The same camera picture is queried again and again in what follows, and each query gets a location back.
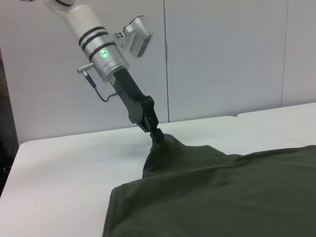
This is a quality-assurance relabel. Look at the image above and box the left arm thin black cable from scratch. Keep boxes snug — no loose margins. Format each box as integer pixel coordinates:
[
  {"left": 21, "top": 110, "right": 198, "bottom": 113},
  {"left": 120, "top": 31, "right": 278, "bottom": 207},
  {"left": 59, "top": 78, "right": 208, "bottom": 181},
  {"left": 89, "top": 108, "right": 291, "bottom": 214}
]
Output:
[{"left": 93, "top": 83, "right": 118, "bottom": 103}]

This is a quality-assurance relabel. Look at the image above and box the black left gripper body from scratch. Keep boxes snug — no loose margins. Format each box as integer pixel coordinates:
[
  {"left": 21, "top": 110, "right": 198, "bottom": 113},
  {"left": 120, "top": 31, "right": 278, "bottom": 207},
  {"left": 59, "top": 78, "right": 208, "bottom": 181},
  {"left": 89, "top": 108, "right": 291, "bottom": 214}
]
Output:
[{"left": 112, "top": 67, "right": 156, "bottom": 133}]

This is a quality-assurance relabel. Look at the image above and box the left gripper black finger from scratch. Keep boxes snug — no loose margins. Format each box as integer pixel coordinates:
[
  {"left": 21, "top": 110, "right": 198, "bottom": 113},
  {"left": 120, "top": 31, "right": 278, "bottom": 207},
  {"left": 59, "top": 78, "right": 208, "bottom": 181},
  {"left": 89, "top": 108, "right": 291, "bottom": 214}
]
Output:
[
  {"left": 136, "top": 122, "right": 156, "bottom": 142},
  {"left": 145, "top": 108, "right": 165, "bottom": 144}
]

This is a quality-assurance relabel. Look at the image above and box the dark brown background object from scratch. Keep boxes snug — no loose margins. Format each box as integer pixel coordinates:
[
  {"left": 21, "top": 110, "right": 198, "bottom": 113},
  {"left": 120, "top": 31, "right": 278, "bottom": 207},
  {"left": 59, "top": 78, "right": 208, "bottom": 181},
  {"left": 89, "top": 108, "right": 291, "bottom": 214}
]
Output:
[{"left": 0, "top": 48, "right": 20, "bottom": 198}]

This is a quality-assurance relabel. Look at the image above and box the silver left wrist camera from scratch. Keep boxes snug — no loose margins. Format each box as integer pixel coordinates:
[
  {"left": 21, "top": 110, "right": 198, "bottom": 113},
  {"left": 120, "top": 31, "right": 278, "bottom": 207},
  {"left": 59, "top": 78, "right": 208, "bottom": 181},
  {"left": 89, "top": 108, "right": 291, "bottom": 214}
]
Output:
[{"left": 114, "top": 14, "right": 154, "bottom": 59}]

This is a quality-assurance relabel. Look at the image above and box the dark green shirt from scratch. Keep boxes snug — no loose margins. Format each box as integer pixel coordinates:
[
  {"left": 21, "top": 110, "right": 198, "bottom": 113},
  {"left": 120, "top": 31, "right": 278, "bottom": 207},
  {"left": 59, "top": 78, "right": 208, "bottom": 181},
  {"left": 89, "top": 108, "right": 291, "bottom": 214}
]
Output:
[{"left": 102, "top": 133, "right": 316, "bottom": 237}]

